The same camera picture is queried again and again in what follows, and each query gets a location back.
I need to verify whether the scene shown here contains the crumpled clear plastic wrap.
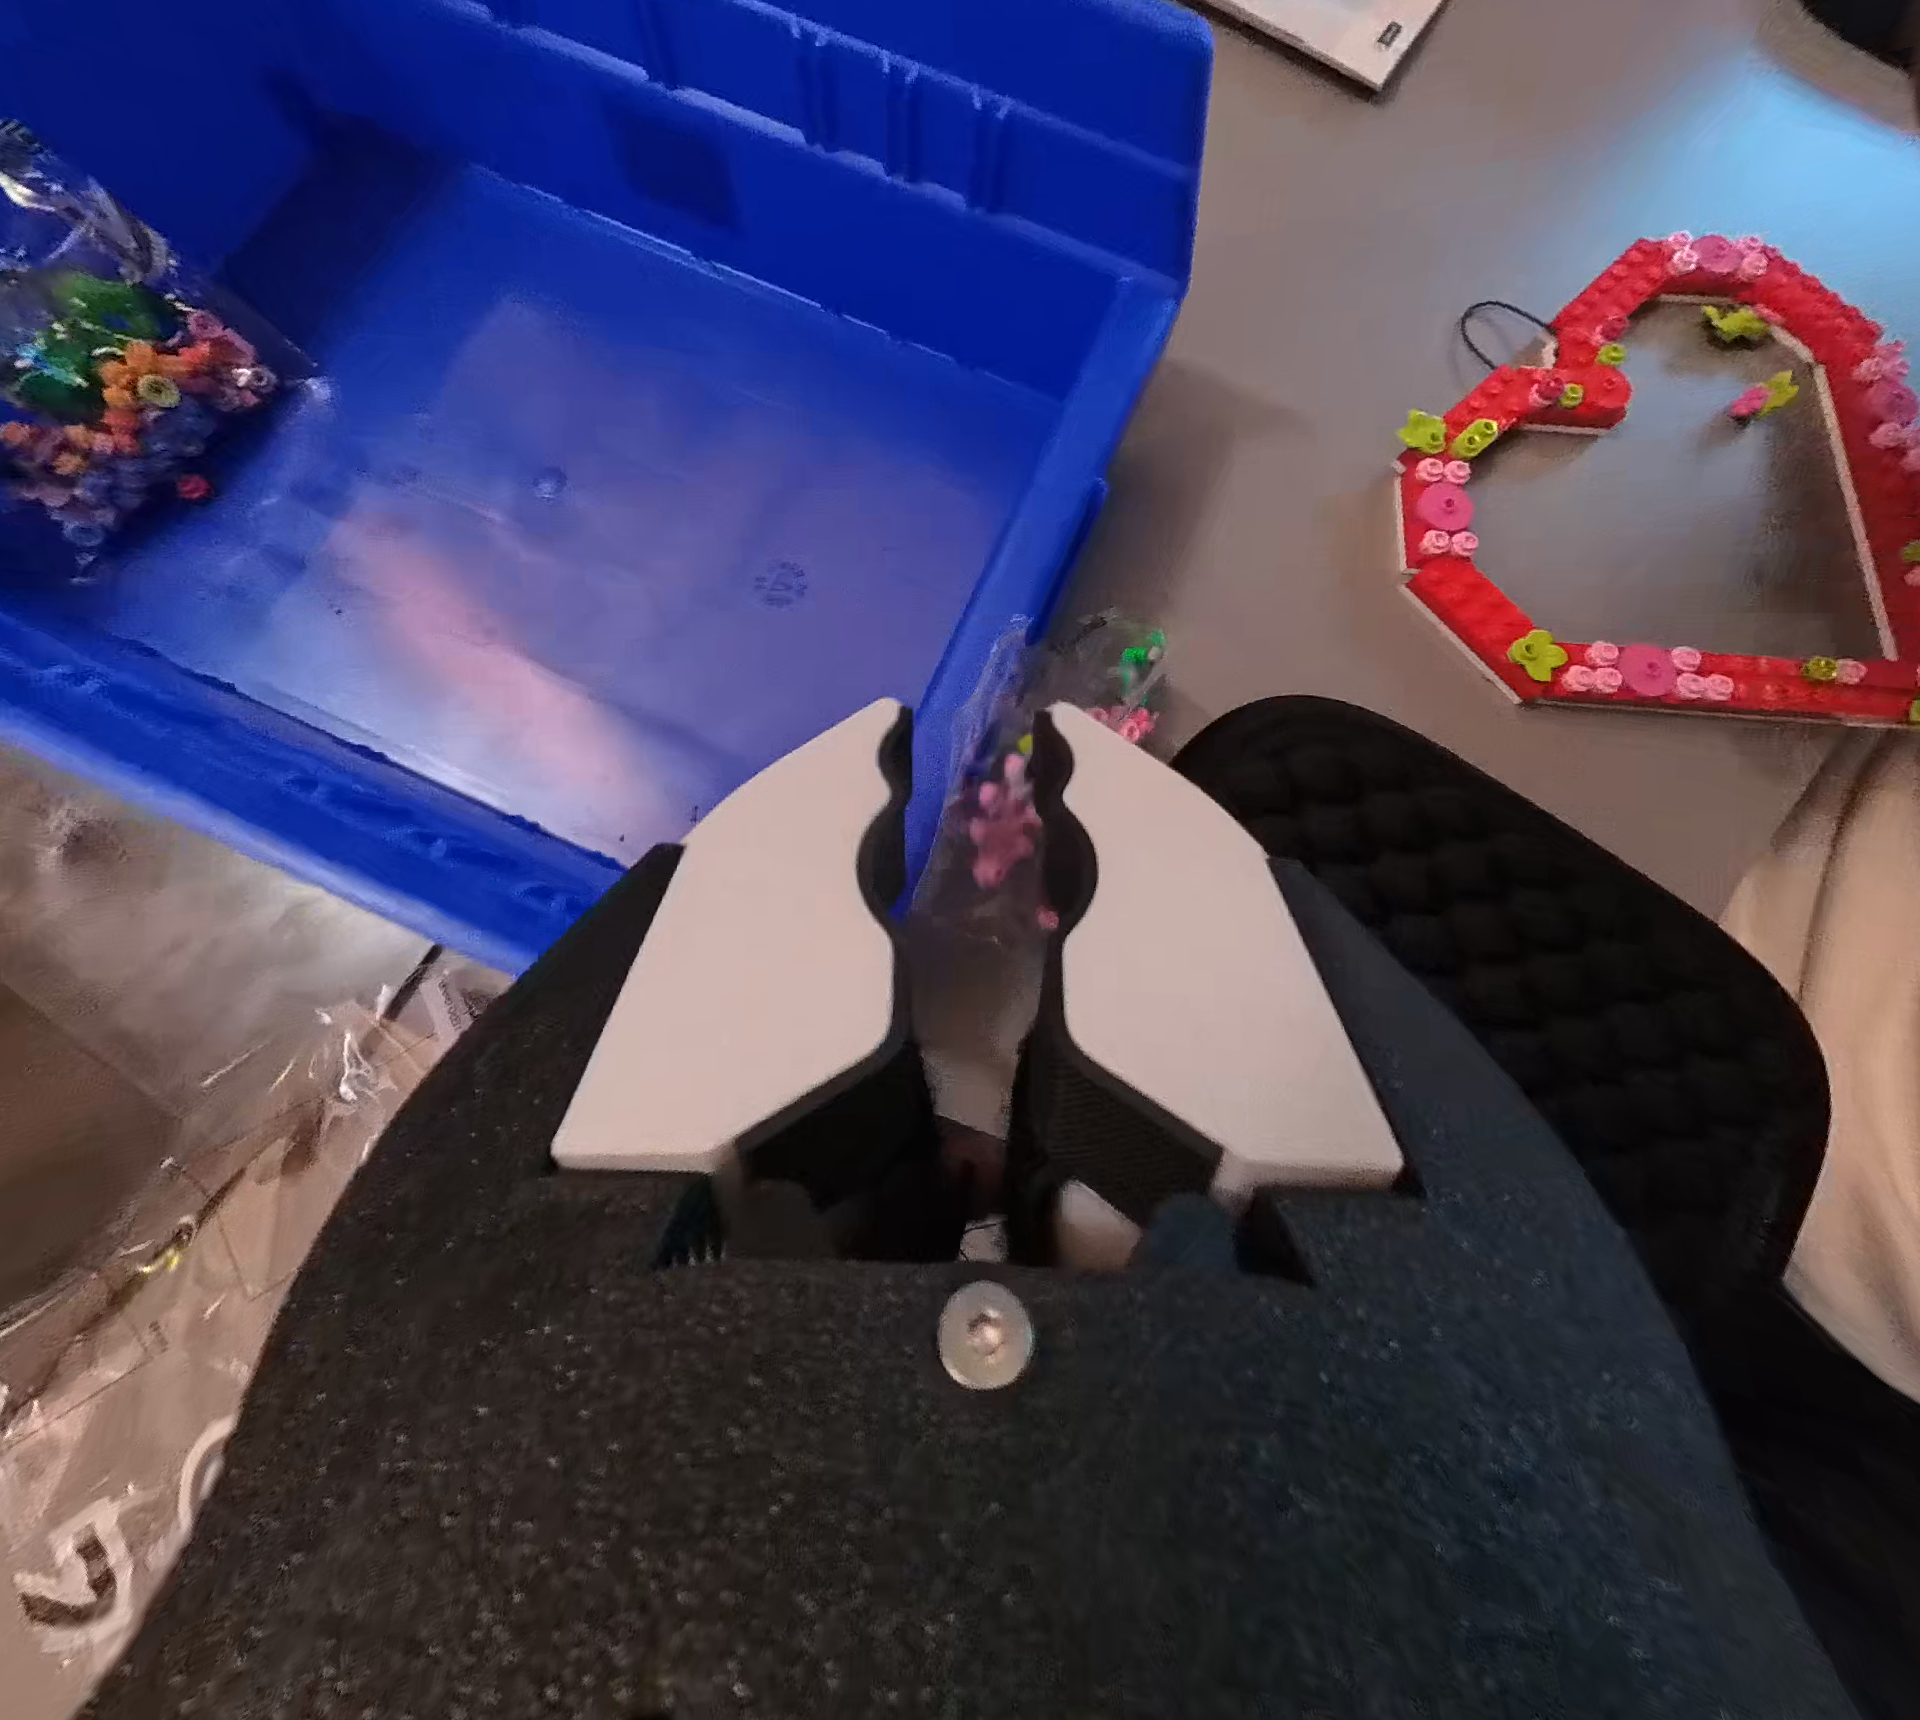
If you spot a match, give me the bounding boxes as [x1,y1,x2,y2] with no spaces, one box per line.
[0,946,520,1677]

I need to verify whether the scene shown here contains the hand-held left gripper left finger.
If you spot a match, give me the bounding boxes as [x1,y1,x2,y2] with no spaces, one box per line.
[548,696,919,1178]

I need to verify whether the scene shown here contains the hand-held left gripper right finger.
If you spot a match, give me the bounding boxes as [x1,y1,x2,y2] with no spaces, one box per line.
[1028,699,1408,1199]

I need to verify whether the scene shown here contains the clear bag of pink pieces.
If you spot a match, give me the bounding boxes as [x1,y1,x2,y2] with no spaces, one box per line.
[905,610,1172,1152]

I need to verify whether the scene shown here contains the person's beige pants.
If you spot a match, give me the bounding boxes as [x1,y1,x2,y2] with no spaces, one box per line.
[1716,729,1920,1331]

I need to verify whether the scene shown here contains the red brick heart frame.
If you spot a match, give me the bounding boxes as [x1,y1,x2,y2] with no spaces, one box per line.
[1393,232,1920,729]

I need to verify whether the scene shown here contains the person's black quilted garment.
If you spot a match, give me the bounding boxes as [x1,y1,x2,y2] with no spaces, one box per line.
[1169,693,1920,1720]

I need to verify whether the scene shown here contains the blue plastic bin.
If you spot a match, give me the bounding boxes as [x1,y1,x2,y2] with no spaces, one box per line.
[0,0,1217,980]

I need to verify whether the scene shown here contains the clear bag of colourful pieces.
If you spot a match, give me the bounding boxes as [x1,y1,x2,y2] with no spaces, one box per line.
[0,121,320,585]

